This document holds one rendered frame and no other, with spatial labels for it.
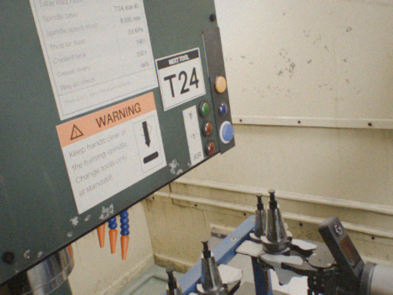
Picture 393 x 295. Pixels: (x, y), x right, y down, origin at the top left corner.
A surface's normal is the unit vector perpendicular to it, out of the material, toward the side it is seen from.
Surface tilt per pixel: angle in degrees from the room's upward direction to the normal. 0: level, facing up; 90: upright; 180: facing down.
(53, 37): 90
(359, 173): 90
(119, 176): 90
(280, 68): 90
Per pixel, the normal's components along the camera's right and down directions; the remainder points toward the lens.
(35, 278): 0.63, 0.14
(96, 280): 0.79, 0.07
